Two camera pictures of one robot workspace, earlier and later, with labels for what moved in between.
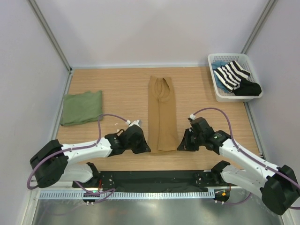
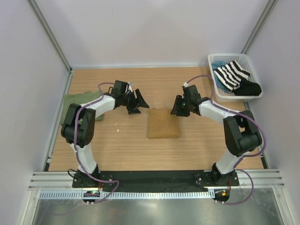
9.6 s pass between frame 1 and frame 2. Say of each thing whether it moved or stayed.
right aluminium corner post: stayed
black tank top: stayed
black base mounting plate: stayed
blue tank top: stayed
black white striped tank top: stayed
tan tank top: moved
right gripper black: moved
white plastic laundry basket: stayed
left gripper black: moved
